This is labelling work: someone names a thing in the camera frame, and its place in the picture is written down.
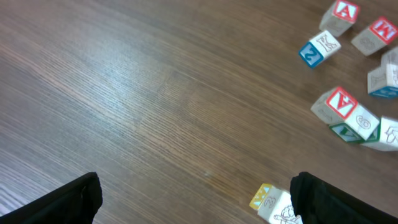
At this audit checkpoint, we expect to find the red A letter block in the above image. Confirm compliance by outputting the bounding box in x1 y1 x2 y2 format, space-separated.
319 0 360 37

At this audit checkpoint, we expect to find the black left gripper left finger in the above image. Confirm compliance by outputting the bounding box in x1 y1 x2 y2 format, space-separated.
1 172 103 224

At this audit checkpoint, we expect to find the green V block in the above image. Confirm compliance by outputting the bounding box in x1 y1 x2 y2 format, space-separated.
329 104 380 143

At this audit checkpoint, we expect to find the red V block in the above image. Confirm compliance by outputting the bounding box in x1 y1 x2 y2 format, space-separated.
310 86 358 124

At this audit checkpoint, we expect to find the blue side block left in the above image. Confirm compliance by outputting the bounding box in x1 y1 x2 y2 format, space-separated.
298 30 341 68

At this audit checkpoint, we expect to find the red M block left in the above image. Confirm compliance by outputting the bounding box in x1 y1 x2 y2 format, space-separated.
351 16 397 56

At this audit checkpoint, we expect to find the blue side block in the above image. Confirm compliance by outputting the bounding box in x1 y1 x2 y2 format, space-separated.
368 63 397 99
298 30 341 68

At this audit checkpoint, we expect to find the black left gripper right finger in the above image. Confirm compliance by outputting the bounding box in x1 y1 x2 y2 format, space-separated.
289 172 397 224

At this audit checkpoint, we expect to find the blue side block centre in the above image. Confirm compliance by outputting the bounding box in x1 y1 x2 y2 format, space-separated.
368 63 397 99

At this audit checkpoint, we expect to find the plain block with drawing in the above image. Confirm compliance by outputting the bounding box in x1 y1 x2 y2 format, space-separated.
361 116 397 152

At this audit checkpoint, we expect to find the blue P letter block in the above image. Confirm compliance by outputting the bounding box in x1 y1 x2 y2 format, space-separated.
249 184 303 224

